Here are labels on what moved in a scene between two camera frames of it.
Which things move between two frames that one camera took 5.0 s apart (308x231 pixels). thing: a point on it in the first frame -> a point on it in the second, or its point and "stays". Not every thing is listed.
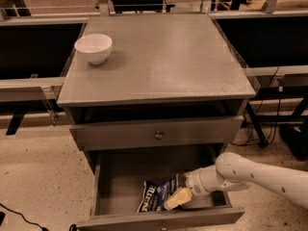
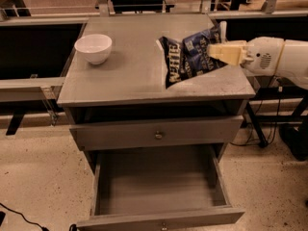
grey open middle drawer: [118, 181] stays
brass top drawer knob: [159, 136] stays
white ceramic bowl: [95, 47] stays
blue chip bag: [153, 197] -> [190, 56]
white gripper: [193, 184] -> [264, 56]
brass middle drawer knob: [164, 227] stays
